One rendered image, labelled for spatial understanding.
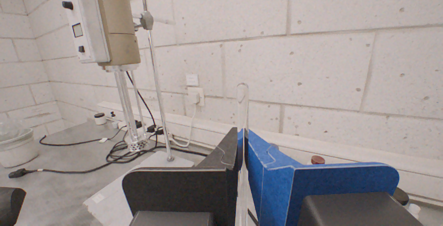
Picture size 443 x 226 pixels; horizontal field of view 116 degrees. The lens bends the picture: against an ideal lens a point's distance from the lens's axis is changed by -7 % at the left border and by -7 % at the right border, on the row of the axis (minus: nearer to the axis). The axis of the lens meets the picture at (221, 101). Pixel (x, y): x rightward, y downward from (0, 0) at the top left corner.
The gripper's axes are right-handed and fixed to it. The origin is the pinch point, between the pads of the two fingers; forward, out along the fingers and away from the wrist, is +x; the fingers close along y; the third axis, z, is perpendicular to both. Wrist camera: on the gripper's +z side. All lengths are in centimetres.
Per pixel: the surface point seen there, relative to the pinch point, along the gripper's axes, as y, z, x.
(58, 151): 84, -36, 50
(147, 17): 24, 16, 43
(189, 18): 15, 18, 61
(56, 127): 202, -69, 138
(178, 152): 23, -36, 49
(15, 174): 82, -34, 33
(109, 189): 40, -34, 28
